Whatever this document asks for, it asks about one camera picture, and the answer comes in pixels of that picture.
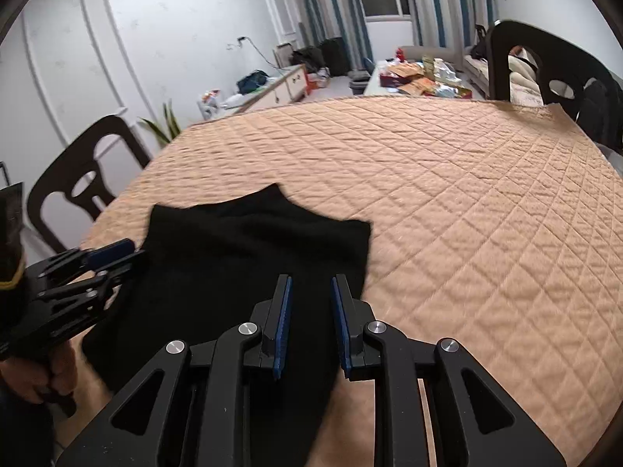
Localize coffee table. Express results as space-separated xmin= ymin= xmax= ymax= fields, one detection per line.
xmin=363 ymin=58 xmax=477 ymax=101

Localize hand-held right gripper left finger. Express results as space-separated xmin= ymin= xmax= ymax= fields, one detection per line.
xmin=56 ymin=274 xmax=294 ymax=467

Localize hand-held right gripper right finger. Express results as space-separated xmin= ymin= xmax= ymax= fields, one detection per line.
xmin=331 ymin=274 xmax=568 ymax=467

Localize green potted plant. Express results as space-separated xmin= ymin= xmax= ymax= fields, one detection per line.
xmin=137 ymin=100 xmax=184 ymax=147

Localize striped blue grey curtain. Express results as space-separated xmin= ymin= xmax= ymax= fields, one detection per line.
xmin=401 ymin=0 xmax=500 ymax=50
xmin=285 ymin=0 xmax=374 ymax=65

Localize black pants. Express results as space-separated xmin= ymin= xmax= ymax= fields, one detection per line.
xmin=82 ymin=182 xmax=373 ymax=467

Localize pile of snack packets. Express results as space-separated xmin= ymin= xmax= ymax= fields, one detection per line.
xmin=380 ymin=56 xmax=474 ymax=99

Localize white low cabinet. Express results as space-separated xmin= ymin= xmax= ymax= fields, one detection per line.
xmin=221 ymin=63 xmax=310 ymax=116

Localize dark bag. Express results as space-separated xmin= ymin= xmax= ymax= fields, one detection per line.
xmin=237 ymin=70 xmax=270 ymax=94

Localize beige quilted blanket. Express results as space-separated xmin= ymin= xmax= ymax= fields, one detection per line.
xmin=80 ymin=95 xmax=623 ymax=467

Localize white plastic bag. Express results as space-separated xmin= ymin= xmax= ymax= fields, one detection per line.
xmin=197 ymin=89 xmax=224 ymax=118

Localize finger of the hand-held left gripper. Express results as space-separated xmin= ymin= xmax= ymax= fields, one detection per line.
xmin=38 ymin=252 xmax=148 ymax=308
xmin=28 ymin=237 xmax=148 ymax=279

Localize dark suitcase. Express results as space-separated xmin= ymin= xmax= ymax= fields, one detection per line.
xmin=292 ymin=36 xmax=352 ymax=77

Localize dark wooden chair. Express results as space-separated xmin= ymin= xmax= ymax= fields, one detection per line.
xmin=26 ymin=114 xmax=153 ymax=254
xmin=487 ymin=19 xmax=623 ymax=154

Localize person's left hand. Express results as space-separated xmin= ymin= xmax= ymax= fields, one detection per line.
xmin=0 ymin=341 xmax=79 ymax=404

